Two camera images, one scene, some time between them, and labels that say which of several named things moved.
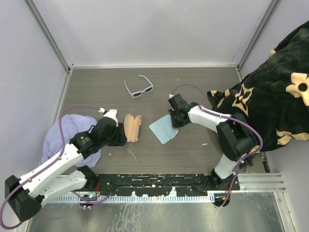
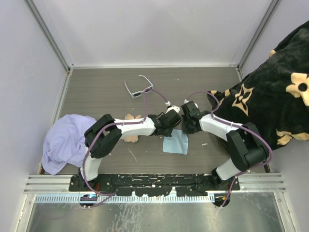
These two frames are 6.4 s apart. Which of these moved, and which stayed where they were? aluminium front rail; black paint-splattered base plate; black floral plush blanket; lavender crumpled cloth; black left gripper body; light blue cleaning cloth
Moved: light blue cleaning cloth; black left gripper body
Stayed: black paint-splattered base plate; aluminium front rail; black floral plush blanket; lavender crumpled cloth
